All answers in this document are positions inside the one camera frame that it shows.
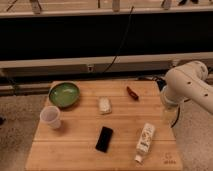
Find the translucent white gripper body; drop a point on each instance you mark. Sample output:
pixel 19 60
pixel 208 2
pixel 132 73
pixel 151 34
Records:
pixel 169 113

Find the black rectangular eraser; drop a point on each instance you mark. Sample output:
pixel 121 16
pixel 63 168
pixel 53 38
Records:
pixel 104 139

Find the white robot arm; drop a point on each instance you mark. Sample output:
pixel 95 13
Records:
pixel 186 81

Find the green ceramic bowl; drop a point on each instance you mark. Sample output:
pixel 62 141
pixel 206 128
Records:
pixel 64 94

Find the white ceramic cup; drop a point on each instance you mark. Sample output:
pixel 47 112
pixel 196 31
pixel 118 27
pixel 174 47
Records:
pixel 50 115

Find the blue power adapter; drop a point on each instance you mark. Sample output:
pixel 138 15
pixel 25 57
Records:
pixel 161 84

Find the white plastic bottle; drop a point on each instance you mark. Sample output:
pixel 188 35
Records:
pixel 144 142

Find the wooden cutting board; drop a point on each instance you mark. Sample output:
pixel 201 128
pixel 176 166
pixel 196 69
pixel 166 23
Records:
pixel 115 126

